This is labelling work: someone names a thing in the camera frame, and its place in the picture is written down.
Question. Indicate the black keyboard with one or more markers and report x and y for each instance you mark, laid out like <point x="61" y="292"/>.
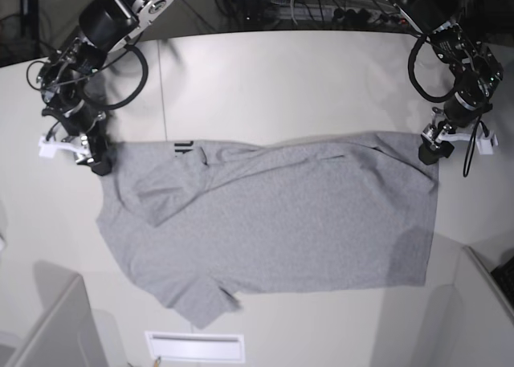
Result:
<point x="504" y="278"/>

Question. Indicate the grey partition panel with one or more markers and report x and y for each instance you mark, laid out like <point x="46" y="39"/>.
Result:
<point x="468" y="322"/>
<point x="65" y="333"/>

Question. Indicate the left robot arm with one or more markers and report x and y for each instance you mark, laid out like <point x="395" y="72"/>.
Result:
<point x="457" y="115"/>

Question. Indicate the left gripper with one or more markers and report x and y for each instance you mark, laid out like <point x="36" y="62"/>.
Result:
<point x="430" y="151"/>

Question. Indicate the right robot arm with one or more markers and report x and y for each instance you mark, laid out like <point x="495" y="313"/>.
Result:
<point x="104" y="26"/>

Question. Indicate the white table slot plate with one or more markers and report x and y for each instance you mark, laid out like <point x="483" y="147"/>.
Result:
<point x="196" y="347"/>

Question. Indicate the grey T-shirt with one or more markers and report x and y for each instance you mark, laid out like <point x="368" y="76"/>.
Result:
<point x="194" y="227"/>

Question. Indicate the grey partition panel left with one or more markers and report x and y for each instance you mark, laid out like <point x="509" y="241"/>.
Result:
<point x="65" y="333"/>

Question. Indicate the grey partition panel right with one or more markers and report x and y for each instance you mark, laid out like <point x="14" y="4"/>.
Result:
<point x="468" y="322"/>

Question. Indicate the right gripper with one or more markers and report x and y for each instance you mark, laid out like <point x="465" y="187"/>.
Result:
<point x="84" y="126"/>

